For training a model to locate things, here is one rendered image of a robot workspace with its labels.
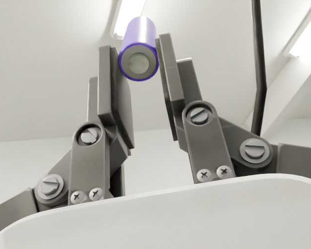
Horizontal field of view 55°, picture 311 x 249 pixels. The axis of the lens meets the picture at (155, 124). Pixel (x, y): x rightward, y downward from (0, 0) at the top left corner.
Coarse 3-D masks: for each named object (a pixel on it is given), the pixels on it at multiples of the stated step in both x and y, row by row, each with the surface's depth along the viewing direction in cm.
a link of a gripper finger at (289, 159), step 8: (272, 144) 10; (280, 144) 10; (288, 144) 10; (280, 152) 10; (288, 152) 10; (296, 152) 10; (304, 152) 10; (272, 160) 10; (280, 160) 10; (288, 160) 10; (296, 160) 10; (304, 160) 10; (240, 168) 10; (272, 168) 10; (280, 168) 10; (288, 168) 10; (296, 168) 9; (304, 168) 9; (240, 176) 10; (304, 176) 9
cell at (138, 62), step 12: (132, 24) 16; (144, 24) 16; (132, 36) 14; (144, 36) 14; (120, 48) 14; (132, 48) 13; (144, 48) 13; (120, 60) 13; (132, 60) 13; (144, 60) 13; (156, 60) 13; (132, 72) 13; (144, 72) 13
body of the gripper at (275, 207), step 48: (192, 192) 8; (240, 192) 8; (288, 192) 8; (0, 240) 8; (48, 240) 8; (96, 240) 8; (144, 240) 7; (192, 240) 7; (240, 240) 7; (288, 240) 7
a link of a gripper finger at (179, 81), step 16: (160, 48) 12; (160, 64) 12; (176, 64) 12; (192, 64) 13; (176, 80) 11; (192, 80) 12; (176, 96) 11; (192, 96) 12; (176, 112) 11; (176, 128) 11; (224, 128) 10; (240, 128) 10; (240, 144) 10; (256, 144) 10; (240, 160) 10; (256, 160) 10
